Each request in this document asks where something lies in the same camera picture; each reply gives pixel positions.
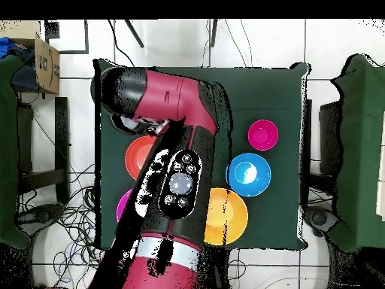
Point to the medium blue bowl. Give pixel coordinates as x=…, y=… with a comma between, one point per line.
x=249, y=174

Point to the large pink bowl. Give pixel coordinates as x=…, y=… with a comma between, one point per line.
x=121, y=204

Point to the black metal frame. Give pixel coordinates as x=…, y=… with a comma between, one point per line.
x=329, y=135
x=61, y=135

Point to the large orange bowl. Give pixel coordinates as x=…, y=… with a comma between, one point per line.
x=234, y=216

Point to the black stand leg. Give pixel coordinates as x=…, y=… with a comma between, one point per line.
x=133, y=33
x=212, y=33

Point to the shallow red-orange bowl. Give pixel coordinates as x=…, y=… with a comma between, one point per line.
x=135, y=156

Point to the dark bag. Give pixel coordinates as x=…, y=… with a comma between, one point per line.
x=25, y=78

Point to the dark green table cloth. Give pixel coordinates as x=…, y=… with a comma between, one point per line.
x=270, y=96

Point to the small crimson bowl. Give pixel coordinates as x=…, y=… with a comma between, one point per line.
x=263, y=135

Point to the cardboard box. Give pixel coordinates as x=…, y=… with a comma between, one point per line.
x=48, y=69

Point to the green side table cloth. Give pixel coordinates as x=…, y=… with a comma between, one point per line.
x=7, y=150
x=361, y=135

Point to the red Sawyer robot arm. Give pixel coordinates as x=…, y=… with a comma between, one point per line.
x=171, y=96

